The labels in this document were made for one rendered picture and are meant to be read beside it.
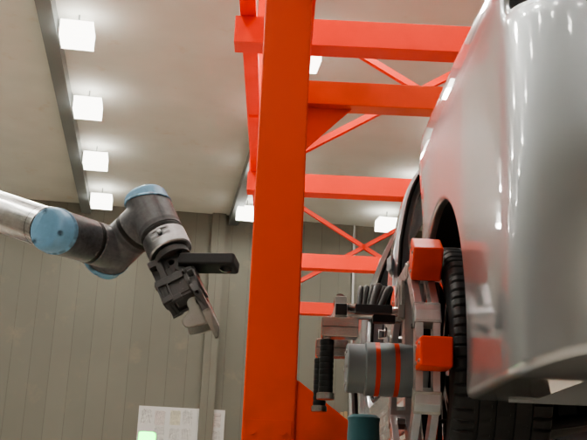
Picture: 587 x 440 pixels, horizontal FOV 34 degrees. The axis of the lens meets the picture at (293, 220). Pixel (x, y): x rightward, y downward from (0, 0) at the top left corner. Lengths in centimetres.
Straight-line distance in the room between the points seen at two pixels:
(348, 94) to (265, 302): 253
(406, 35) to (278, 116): 305
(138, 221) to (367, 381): 83
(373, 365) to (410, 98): 308
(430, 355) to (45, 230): 90
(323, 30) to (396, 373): 389
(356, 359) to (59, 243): 92
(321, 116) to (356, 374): 303
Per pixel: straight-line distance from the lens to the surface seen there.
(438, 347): 225
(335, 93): 539
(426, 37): 621
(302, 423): 301
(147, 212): 198
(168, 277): 190
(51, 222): 195
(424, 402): 232
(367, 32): 617
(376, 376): 252
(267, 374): 301
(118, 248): 203
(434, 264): 244
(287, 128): 321
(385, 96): 541
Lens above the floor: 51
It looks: 16 degrees up
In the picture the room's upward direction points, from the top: 2 degrees clockwise
